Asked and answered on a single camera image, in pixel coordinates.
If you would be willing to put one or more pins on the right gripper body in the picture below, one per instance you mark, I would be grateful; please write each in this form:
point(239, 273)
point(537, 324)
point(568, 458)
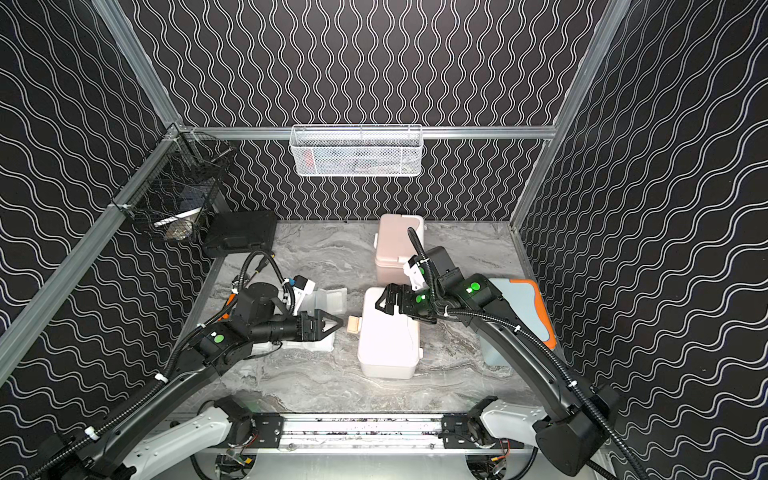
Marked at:
point(418, 304)

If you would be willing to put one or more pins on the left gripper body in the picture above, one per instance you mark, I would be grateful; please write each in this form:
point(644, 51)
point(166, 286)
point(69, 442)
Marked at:
point(305, 326)

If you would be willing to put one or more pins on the pink first aid box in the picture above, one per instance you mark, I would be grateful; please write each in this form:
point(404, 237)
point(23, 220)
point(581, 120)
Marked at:
point(394, 248)

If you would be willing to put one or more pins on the white first aid box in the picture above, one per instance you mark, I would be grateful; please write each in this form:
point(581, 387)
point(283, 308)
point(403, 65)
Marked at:
point(389, 346)

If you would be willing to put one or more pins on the light blue first aid box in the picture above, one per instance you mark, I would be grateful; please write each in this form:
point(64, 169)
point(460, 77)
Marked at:
point(521, 297)

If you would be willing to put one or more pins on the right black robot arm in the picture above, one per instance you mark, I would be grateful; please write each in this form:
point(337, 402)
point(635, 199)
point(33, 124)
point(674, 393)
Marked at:
point(561, 391)

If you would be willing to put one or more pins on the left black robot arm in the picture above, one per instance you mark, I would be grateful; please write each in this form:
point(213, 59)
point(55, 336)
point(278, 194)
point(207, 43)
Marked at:
point(259, 313)

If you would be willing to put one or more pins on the black plastic tool case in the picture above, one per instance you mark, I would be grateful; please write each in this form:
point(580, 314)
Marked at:
point(240, 232)

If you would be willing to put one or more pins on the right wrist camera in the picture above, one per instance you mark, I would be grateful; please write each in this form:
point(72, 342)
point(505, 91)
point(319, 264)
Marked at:
point(417, 273)

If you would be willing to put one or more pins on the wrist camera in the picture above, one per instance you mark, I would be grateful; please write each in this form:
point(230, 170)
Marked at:
point(301, 287)
point(417, 273)

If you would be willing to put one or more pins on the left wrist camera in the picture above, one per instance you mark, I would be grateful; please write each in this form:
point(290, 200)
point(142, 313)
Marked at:
point(301, 287)

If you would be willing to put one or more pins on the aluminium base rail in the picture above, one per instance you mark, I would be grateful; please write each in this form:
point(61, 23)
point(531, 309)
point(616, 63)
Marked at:
point(360, 432)

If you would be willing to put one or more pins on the white wire wall basket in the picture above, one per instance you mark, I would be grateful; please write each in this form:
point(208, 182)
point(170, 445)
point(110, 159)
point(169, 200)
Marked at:
point(357, 150)

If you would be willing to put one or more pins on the black wire wall basket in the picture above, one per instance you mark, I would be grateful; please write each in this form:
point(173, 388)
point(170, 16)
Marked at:
point(176, 201)

